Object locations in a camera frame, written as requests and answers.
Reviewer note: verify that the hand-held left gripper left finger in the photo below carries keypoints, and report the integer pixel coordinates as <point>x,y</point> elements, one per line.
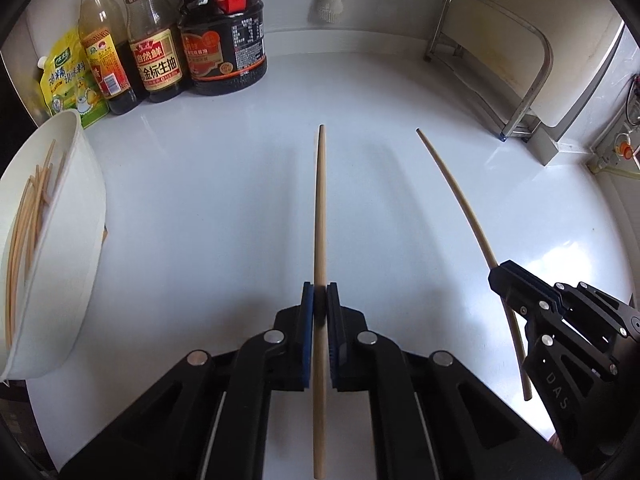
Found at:
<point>306,340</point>

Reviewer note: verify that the single wooden chopstick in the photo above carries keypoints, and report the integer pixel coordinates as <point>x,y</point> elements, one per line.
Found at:
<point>460,201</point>
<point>320,210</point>

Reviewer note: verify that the metal cutting board rack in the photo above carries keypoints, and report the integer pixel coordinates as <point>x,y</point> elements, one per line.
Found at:
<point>534,92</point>

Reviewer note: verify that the yellow-capped soy sauce bottle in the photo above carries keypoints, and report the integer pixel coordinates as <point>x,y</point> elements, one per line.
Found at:
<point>155,65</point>

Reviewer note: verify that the yellow seasoning pouch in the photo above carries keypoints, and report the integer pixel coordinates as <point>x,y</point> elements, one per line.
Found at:
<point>70,85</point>

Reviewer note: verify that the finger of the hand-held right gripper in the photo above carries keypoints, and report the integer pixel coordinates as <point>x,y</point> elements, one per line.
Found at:
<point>590,300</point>
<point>555,375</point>

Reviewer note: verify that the red-capped soy sauce jug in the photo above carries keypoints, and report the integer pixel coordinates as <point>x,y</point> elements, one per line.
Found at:
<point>225,50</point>

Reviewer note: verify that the white round basin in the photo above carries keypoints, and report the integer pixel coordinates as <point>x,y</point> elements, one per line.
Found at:
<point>65,285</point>

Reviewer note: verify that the pile of wooden chopsticks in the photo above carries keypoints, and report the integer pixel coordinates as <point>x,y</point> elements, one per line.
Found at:
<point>25,220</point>

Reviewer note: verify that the yellow-capped vinegar bottle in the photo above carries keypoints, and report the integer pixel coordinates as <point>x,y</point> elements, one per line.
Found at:
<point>107,70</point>

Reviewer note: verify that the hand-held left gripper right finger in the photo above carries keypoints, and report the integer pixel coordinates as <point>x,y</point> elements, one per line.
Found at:
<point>334,340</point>

